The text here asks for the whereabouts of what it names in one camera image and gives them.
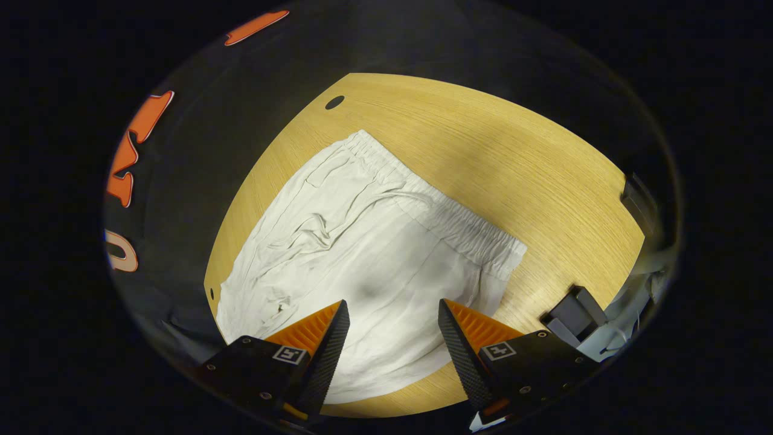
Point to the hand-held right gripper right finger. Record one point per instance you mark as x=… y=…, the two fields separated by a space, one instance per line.
x=465 y=362

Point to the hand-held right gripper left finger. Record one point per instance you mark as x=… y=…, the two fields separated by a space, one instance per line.
x=329 y=362

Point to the white jeans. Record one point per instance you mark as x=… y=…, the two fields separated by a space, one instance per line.
x=374 y=254

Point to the pale grey sheet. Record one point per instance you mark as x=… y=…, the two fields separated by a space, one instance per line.
x=628 y=314

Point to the grey plastic bracket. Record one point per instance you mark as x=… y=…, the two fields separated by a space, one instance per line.
x=574 y=314
x=640 y=205

